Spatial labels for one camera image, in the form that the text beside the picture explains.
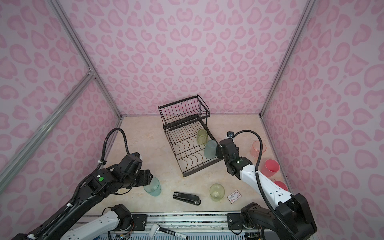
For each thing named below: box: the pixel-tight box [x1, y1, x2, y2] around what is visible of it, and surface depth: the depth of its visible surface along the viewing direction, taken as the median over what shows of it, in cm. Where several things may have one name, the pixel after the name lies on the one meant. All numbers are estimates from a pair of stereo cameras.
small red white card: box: [227, 189, 242, 204], surface depth 82 cm
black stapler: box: [172, 191, 202, 206], surface depth 80 cm
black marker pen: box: [149, 223, 189, 240], surface depth 71 cm
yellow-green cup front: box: [209, 183, 226, 202], surface depth 78 cm
